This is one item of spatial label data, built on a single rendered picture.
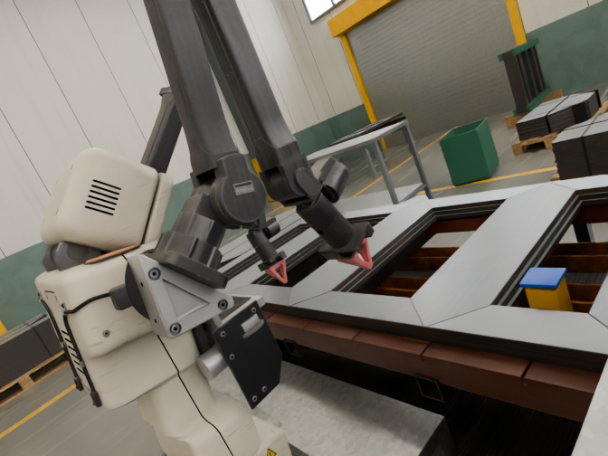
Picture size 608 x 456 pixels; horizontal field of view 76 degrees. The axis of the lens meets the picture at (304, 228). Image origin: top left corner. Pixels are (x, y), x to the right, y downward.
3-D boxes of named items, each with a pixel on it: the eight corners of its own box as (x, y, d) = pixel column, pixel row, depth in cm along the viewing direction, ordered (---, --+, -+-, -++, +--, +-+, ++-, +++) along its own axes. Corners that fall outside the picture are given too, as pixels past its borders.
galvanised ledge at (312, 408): (191, 333, 179) (188, 327, 178) (449, 428, 77) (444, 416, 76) (151, 361, 167) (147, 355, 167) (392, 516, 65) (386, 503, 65)
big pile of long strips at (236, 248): (293, 215, 266) (290, 207, 265) (333, 209, 235) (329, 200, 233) (194, 274, 220) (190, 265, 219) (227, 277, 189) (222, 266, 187)
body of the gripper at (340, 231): (335, 232, 80) (313, 208, 77) (374, 227, 73) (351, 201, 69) (322, 257, 77) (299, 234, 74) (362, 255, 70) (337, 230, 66)
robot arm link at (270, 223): (237, 213, 128) (257, 213, 123) (258, 202, 137) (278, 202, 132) (244, 246, 132) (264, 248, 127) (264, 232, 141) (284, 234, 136)
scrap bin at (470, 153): (461, 172, 508) (448, 130, 495) (499, 162, 479) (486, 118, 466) (449, 188, 462) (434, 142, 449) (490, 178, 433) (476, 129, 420)
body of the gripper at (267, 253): (273, 261, 137) (261, 242, 136) (287, 254, 128) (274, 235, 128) (259, 270, 133) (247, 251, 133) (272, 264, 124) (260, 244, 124)
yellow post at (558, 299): (558, 358, 78) (534, 275, 74) (587, 364, 74) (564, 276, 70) (550, 375, 75) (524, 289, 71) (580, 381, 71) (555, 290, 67)
